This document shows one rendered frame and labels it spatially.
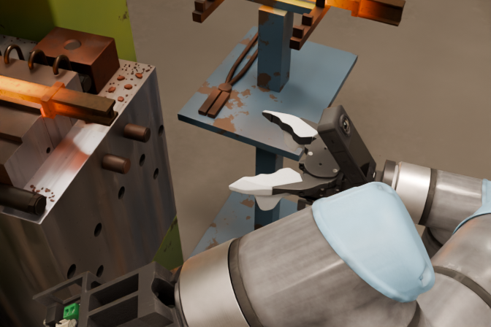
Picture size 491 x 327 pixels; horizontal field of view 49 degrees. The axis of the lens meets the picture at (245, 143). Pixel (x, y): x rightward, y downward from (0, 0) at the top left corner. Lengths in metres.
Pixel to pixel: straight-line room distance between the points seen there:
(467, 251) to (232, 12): 2.56
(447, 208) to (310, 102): 0.63
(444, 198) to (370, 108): 1.67
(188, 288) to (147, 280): 0.03
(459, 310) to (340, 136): 0.31
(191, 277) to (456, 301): 0.18
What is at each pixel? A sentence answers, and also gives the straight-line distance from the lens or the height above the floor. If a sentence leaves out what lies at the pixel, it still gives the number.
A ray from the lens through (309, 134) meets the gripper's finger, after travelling 0.75.
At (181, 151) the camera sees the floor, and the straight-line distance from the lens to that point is 2.14.
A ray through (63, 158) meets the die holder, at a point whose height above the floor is 0.91.
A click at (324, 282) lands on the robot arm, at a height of 1.25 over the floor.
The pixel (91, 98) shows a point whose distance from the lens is 0.82.
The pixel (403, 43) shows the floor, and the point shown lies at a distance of 2.79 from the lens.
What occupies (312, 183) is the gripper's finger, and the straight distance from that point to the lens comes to 0.69.
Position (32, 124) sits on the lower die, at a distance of 0.84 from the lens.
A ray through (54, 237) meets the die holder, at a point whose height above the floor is 0.86.
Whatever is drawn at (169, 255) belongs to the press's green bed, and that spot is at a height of 0.38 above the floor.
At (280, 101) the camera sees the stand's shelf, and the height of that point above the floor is 0.70.
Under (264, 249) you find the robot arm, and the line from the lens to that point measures 0.34.
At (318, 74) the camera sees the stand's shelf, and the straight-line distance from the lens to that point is 1.36.
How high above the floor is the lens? 1.53
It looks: 45 degrees down
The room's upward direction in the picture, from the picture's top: straight up
